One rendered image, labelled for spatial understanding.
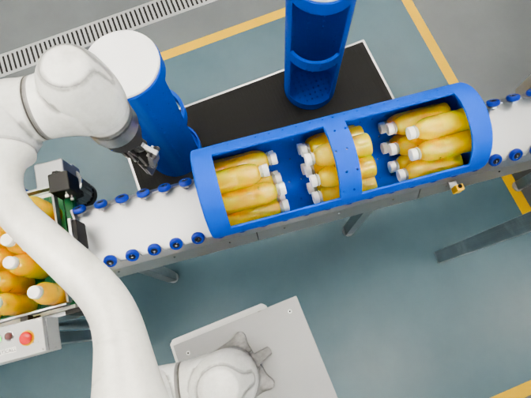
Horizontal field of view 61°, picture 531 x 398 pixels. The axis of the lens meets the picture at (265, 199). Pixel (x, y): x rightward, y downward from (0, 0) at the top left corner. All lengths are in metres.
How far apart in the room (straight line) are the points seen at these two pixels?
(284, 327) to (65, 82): 0.94
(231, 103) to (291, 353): 1.59
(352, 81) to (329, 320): 1.32
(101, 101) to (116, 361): 0.36
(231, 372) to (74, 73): 0.74
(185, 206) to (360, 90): 1.40
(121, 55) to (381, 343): 1.82
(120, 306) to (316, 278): 1.91
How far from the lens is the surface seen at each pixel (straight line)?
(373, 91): 2.65
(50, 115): 0.74
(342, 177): 1.31
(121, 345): 0.61
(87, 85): 0.69
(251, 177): 1.33
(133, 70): 1.72
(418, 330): 2.55
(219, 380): 1.11
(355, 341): 2.48
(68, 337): 1.84
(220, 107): 2.58
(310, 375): 1.38
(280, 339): 1.37
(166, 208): 1.61
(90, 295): 0.63
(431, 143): 1.47
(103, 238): 1.66
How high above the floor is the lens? 2.44
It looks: 75 degrees down
